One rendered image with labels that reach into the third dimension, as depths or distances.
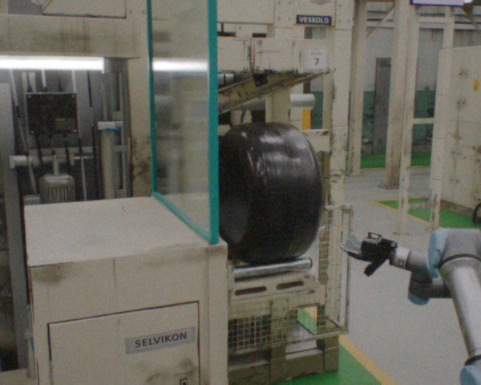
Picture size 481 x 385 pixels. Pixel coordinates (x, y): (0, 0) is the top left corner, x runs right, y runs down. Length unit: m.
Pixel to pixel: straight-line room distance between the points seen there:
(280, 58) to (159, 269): 1.43
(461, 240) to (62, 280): 1.08
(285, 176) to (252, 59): 0.61
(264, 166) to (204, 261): 0.82
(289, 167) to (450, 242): 0.63
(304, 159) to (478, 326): 0.84
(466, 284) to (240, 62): 1.26
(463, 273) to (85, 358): 1.00
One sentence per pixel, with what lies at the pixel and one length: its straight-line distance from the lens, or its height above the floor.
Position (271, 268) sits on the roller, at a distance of 2.13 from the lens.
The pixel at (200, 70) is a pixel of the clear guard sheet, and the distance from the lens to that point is 1.19.
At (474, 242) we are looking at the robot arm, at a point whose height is 1.16.
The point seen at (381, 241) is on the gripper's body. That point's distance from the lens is 2.03.
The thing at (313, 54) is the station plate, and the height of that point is 1.72.
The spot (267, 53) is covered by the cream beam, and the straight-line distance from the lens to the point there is 2.37.
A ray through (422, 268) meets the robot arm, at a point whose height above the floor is 0.98.
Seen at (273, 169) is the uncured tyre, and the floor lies 1.30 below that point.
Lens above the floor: 1.61
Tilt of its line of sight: 11 degrees down
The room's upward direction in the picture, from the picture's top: straight up
